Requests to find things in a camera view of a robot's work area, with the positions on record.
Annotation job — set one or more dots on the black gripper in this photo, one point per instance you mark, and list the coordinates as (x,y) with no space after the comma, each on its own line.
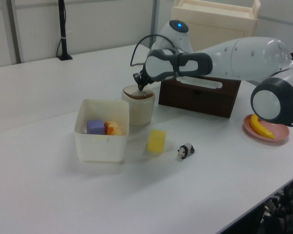
(141,78)

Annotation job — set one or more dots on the cream trash can lid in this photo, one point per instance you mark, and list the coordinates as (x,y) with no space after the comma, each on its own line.
(133,90)

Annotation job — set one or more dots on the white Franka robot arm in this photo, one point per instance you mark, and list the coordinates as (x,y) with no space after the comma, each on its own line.
(246,56)

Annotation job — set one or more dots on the beige cup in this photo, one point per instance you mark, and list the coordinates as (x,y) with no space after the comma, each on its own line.
(139,112)

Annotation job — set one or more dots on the orange toy bread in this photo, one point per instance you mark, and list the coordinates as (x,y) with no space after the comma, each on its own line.
(113,128)

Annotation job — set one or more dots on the yellow foam block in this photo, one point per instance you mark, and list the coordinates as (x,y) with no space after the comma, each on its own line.
(156,142)

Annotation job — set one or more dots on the dark brown tissue box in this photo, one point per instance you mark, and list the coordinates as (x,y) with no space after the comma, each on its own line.
(200,100)

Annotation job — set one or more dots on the purple foam block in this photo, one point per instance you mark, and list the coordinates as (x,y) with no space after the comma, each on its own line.
(95,126)

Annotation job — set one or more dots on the white rectangular plastic bin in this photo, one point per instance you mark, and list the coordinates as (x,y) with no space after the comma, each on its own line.
(100,148)

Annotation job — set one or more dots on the small panda toy figure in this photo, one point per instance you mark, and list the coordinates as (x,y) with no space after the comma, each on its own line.
(185,151)

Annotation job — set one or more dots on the yellow toy banana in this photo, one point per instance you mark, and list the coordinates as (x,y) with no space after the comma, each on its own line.
(257,128)

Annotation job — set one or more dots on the pink round plate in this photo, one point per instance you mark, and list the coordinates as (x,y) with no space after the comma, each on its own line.
(278,132)

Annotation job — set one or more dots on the black equipment under table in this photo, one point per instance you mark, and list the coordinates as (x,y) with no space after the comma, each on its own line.
(285,209)

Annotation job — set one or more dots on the black camera stand pole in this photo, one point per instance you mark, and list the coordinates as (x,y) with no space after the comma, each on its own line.
(62,29)

